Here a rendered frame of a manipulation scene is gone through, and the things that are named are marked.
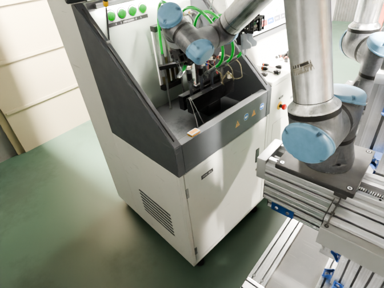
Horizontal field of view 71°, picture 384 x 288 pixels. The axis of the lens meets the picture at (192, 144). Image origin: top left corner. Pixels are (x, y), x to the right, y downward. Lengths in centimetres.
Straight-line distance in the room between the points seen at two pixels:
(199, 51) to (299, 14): 31
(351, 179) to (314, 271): 86
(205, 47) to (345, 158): 50
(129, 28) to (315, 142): 110
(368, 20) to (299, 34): 74
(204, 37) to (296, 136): 39
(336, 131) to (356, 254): 34
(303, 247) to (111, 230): 129
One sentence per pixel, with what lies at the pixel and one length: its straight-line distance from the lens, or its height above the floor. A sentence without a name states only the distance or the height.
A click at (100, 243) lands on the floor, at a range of 209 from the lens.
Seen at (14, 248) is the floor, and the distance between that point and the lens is 240.
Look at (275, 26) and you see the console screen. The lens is 193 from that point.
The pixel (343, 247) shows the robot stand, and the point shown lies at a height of 91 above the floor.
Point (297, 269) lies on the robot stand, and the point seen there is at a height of 21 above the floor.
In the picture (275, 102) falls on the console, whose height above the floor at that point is 85.
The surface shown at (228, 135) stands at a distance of 133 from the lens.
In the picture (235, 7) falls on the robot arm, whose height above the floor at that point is 145.
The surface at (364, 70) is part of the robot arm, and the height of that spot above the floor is 115.
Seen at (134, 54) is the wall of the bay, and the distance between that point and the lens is 151.
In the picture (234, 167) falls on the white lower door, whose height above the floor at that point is 60.
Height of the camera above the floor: 159
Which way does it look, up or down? 36 degrees down
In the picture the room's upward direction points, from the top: 7 degrees counter-clockwise
